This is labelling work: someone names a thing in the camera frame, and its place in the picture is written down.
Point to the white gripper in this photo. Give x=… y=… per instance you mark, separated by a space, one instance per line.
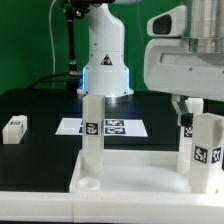
x=185 y=55

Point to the white desk top tray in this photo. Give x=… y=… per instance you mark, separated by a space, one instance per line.
x=138 y=173

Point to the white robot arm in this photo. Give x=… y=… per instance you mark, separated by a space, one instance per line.
x=105 y=72

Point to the white marker sheet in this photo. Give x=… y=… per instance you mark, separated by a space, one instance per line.
x=112 y=127

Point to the white front fence bar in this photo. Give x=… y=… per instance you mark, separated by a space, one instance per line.
x=115 y=208

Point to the black camera pole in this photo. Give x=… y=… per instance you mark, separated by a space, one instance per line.
x=73 y=9

